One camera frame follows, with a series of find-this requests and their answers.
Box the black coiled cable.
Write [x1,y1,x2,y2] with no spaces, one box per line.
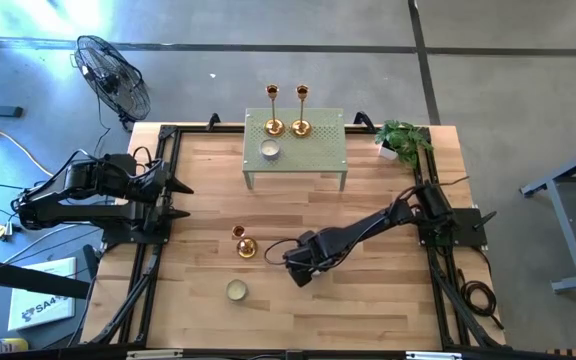
[456,268,505,331]

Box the green leafy plant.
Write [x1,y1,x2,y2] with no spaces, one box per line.
[373,118,435,170]

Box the black aluminium rig frame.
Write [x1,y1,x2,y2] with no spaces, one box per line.
[80,112,509,360]

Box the white printed box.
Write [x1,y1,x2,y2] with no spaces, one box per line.
[6,256,78,332]

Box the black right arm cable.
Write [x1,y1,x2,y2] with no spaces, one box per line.
[262,237,319,267]

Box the grey metal stand frame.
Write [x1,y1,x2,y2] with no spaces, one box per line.
[519,139,576,294]

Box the black diagonal beam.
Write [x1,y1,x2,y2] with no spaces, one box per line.
[0,253,93,301]

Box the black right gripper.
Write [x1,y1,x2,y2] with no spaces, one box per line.
[283,230,342,290]

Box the orange extension cord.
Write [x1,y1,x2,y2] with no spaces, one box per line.
[0,102,57,236]

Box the white plant pot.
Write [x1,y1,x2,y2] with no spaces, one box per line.
[377,142,399,162]

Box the green perforated metal riser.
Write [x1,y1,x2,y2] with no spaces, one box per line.
[241,107,349,192]

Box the black floor fan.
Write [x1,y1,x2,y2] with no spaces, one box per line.
[70,34,153,132]

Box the yellow bottle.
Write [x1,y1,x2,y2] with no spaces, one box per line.
[0,337,30,354]

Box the brass candlestick holder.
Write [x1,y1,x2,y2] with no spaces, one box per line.
[290,83,314,140]
[262,83,287,139]
[231,224,259,260]

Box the white bracket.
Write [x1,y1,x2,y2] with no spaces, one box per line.
[126,349,184,360]
[405,351,463,360]

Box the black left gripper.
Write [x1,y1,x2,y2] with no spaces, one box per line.
[135,162,195,231]

